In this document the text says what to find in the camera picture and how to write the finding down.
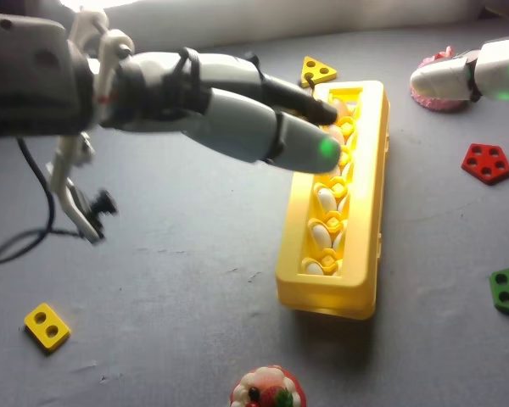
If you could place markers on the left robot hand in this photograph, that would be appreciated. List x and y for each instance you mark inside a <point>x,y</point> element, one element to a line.
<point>237,123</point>

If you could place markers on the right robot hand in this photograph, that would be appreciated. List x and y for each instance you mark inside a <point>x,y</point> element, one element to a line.
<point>500,68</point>

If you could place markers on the yellow plastic egg carton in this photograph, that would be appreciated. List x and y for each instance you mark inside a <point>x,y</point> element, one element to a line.
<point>369,191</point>

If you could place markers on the pink toy cake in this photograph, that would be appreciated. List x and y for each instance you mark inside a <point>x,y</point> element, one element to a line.
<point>437,104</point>

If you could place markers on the red pentagon block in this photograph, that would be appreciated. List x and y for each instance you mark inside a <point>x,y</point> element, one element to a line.
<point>484,160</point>

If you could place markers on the yellow triangle block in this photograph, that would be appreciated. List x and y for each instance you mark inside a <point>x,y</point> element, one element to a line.
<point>328,73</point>

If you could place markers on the white backdrop cloth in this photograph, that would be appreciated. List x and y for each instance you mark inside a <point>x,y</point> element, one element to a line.
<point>280,21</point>

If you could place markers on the red strawberry toy cake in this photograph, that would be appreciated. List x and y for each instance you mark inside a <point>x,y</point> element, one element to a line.
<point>267,388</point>

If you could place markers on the yellow rectangle block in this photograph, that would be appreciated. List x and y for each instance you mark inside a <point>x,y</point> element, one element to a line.
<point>44,323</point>

